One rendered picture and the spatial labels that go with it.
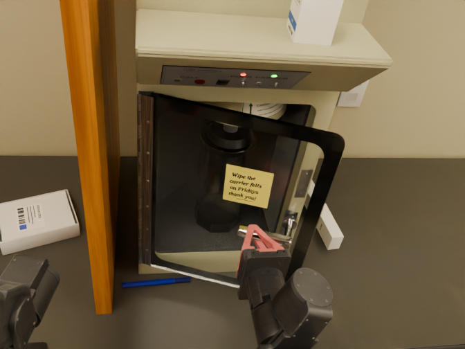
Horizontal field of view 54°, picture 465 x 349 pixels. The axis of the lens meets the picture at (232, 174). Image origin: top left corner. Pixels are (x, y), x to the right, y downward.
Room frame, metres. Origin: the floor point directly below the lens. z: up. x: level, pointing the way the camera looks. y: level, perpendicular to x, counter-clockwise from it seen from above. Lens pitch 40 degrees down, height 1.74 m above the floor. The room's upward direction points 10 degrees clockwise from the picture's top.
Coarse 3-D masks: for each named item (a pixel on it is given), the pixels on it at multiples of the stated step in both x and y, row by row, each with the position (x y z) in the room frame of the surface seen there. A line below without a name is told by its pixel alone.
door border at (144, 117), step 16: (144, 96) 0.57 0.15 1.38; (144, 112) 0.57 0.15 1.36; (144, 128) 0.57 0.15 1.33; (144, 144) 0.57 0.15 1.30; (144, 160) 0.57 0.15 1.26; (144, 176) 0.57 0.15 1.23; (144, 192) 0.57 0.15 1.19; (144, 208) 0.57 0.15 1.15; (144, 224) 0.57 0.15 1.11; (144, 240) 0.57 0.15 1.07; (144, 256) 0.57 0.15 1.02
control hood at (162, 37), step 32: (160, 32) 0.52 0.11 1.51; (192, 32) 0.53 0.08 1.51; (224, 32) 0.55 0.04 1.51; (256, 32) 0.56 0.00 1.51; (288, 32) 0.58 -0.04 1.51; (352, 32) 0.62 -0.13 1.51; (160, 64) 0.50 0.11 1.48; (192, 64) 0.50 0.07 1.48; (224, 64) 0.51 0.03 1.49; (256, 64) 0.51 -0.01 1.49; (288, 64) 0.52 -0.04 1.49; (320, 64) 0.53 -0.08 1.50; (352, 64) 0.54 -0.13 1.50; (384, 64) 0.55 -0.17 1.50
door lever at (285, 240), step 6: (282, 222) 0.54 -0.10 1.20; (288, 222) 0.54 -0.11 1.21; (294, 222) 0.54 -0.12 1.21; (240, 228) 0.51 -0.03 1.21; (246, 228) 0.51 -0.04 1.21; (288, 228) 0.53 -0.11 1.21; (294, 228) 0.54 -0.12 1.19; (240, 234) 0.50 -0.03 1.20; (270, 234) 0.50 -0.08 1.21; (276, 234) 0.51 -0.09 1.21; (288, 234) 0.51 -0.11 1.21; (258, 240) 0.50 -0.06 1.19; (276, 240) 0.50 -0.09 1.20; (282, 240) 0.50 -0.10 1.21; (288, 240) 0.50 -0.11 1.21; (282, 246) 0.49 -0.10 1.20; (288, 246) 0.49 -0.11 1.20
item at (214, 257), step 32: (160, 96) 0.57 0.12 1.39; (160, 128) 0.57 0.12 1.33; (192, 128) 0.56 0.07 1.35; (224, 128) 0.56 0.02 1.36; (256, 128) 0.55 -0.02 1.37; (288, 128) 0.55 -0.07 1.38; (160, 160) 0.57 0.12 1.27; (192, 160) 0.56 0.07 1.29; (224, 160) 0.56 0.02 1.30; (256, 160) 0.55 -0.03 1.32; (288, 160) 0.55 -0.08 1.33; (320, 160) 0.54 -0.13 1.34; (160, 192) 0.57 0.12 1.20; (192, 192) 0.56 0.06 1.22; (288, 192) 0.55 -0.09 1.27; (320, 192) 0.54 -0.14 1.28; (160, 224) 0.57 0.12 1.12; (192, 224) 0.56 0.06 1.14; (224, 224) 0.55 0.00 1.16; (160, 256) 0.57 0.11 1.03; (192, 256) 0.56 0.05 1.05; (224, 256) 0.55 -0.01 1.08
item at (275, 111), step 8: (208, 104) 0.66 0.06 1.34; (216, 104) 0.65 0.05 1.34; (224, 104) 0.65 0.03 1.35; (232, 104) 0.65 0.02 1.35; (240, 104) 0.65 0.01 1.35; (248, 104) 0.65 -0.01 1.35; (256, 104) 0.65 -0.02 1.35; (264, 104) 0.66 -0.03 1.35; (272, 104) 0.67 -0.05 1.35; (280, 104) 0.69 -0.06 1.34; (248, 112) 0.65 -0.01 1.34; (256, 112) 0.65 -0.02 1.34; (264, 112) 0.66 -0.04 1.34; (272, 112) 0.67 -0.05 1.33; (280, 112) 0.69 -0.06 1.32
